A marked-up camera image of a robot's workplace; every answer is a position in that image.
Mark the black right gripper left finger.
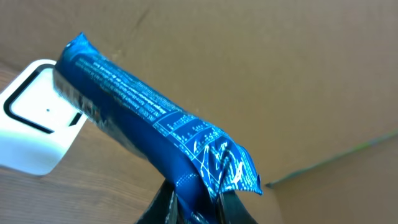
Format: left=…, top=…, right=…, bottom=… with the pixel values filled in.
left=135, top=180, right=177, bottom=224

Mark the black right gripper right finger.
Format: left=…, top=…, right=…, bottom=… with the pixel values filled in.
left=217, top=191, right=257, bottom=224

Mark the white barcode scanner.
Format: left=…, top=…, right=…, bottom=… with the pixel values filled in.
left=1, top=59, right=86, bottom=176

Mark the blue cookie pack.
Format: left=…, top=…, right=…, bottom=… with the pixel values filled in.
left=53, top=34, right=262, bottom=223

